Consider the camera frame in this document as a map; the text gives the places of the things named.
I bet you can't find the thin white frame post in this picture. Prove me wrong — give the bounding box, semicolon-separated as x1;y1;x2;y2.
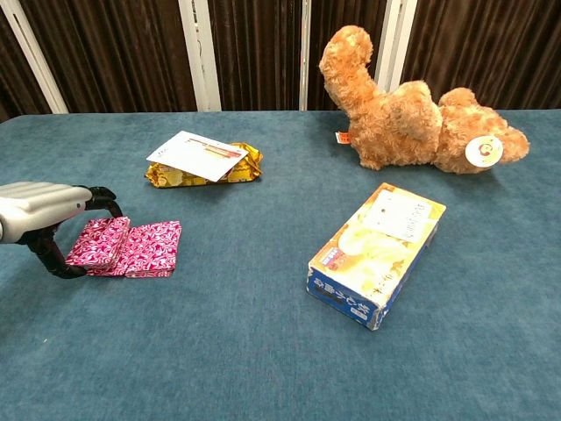
298;0;312;111

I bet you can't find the blue felt table mat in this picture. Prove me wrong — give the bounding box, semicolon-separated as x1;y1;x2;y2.
0;108;561;421

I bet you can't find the golden snack packet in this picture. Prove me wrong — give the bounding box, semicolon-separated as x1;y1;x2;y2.
144;140;265;189

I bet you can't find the dark brown curtain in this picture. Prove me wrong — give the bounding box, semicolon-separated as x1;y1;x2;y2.
0;0;561;125

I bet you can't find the white printed card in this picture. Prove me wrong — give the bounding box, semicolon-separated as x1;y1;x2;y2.
146;130;250;183

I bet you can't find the round white hang tag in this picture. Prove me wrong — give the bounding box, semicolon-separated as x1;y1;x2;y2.
465;134;504;168

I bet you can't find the yellow blue cookie box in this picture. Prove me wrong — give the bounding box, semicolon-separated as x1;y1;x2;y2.
306;182;448;332

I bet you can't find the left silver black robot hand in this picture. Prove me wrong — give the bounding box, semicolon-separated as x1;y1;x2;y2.
0;181;124;280

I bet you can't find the brown plush teddy bear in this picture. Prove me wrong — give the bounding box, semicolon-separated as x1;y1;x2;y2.
317;25;531;175

